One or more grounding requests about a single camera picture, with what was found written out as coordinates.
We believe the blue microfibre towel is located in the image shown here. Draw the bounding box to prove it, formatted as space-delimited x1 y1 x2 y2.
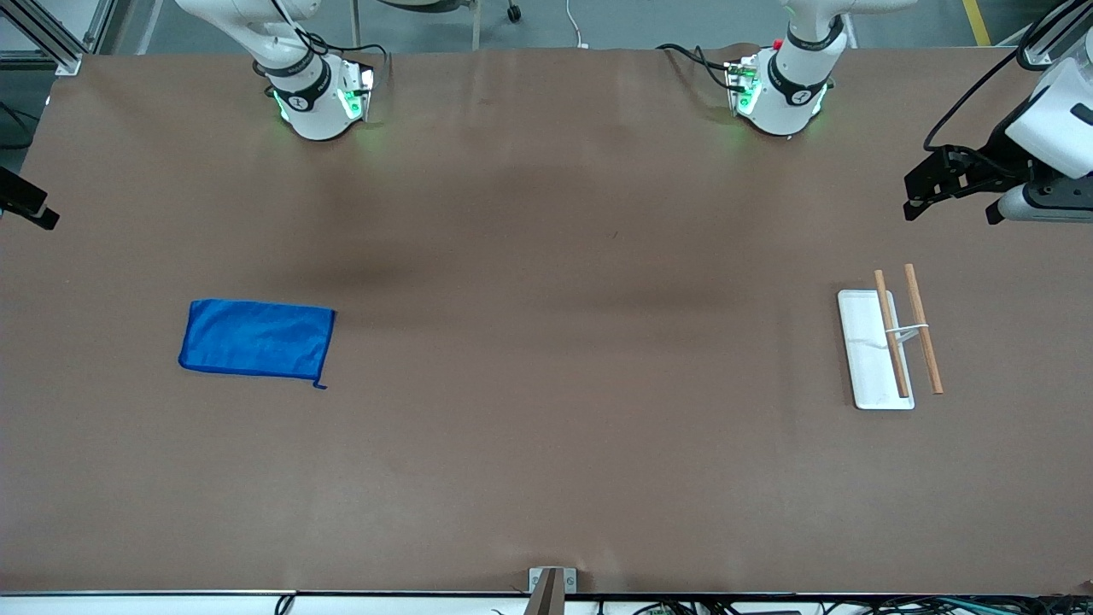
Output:
178 298 338 391

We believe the white towel rack base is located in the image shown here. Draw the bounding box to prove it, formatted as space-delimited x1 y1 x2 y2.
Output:
837 290 915 411

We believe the brown table cover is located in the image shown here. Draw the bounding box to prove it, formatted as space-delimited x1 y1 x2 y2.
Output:
0 44 1093 597

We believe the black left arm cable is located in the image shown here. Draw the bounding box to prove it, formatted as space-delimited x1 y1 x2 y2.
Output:
923 0 1068 156

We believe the aluminium frame profile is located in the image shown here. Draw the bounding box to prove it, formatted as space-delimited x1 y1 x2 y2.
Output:
0 0 116 76

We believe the black left base cable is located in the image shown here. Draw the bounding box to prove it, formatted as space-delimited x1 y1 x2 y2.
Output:
656 42 739 93

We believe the black base cable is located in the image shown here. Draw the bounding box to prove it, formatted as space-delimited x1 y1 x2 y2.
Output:
295 26 391 73
656 42 739 93

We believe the black right base cable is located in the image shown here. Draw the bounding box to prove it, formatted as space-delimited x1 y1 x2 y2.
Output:
295 26 391 73

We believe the white cable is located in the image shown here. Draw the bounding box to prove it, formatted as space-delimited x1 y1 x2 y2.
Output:
565 0 592 50

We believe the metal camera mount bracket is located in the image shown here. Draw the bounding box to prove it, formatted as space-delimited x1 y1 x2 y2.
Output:
523 566 579 615

